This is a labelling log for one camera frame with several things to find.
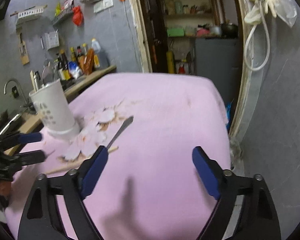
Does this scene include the green box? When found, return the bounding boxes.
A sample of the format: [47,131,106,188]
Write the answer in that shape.
[167,28,185,37]

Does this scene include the red plastic bag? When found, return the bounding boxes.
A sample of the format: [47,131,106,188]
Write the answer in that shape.
[72,5,84,26]

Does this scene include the orange spice packet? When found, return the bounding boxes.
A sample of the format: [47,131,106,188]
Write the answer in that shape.
[83,48,94,75]

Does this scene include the white wall socket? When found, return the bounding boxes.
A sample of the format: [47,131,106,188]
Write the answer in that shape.
[93,0,114,14]

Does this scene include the large oil jug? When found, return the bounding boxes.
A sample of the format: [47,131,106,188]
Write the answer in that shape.
[91,38,109,69]

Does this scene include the wooden cutting board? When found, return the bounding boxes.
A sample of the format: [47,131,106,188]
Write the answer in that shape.
[18,31,30,66]

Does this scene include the wooden chopstick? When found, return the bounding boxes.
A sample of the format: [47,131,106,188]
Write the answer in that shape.
[30,70,37,92]
[43,146,120,176]

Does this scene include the white grater box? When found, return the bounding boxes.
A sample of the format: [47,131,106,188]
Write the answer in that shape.
[45,31,60,50]

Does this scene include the steel faucet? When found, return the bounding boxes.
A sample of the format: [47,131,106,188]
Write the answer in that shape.
[3,78,29,105]

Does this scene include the black pot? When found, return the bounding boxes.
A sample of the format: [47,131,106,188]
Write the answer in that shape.
[221,23,239,38]

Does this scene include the yellow gas cylinder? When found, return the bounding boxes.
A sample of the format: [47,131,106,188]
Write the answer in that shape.
[166,50,175,74]

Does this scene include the blue white salt bag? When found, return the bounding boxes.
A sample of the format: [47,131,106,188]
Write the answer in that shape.
[68,61,83,80]

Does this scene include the clear mesh bag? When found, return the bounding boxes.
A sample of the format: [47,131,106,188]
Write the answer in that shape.
[275,0,298,28]

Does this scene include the steel butter knife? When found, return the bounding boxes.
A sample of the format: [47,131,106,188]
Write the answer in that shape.
[107,116,134,149]

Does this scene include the white wall rack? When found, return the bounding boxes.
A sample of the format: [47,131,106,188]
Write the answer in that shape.
[10,4,47,22]

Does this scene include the cream rubber gloves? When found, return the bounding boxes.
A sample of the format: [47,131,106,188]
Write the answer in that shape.
[244,0,279,25]

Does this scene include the grey cabinet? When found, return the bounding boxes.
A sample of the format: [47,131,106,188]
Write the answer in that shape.
[194,38,242,105]

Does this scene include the white plastic utensil holder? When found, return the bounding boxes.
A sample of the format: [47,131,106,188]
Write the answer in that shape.
[29,80,81,141]

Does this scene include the left hand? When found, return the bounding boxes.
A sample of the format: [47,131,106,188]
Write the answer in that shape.
[0,180,12,198]

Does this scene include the dark soy sauce bottle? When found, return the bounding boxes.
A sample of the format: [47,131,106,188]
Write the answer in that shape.
[60,49,71,80]

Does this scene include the grey wire shelf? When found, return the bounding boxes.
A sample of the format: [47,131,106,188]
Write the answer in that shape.
[52,5,74,26]

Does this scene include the white hose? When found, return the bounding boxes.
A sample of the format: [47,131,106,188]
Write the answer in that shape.
[243,0,271,72]

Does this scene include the pink table cloth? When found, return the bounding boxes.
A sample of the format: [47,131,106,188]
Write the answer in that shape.
[5,72,232,240]

